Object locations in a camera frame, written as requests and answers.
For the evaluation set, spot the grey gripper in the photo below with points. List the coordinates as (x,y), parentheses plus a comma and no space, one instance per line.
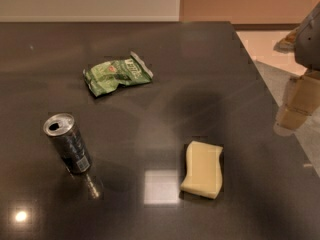
(309,42)

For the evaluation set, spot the yellow sponge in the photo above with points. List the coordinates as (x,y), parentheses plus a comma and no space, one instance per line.
(204,174)

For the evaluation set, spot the green jalapeno chip bag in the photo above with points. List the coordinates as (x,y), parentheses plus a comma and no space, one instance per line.
(106,77)

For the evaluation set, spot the dark aluminium drink can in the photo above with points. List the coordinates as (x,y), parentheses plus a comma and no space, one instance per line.
(64,134)

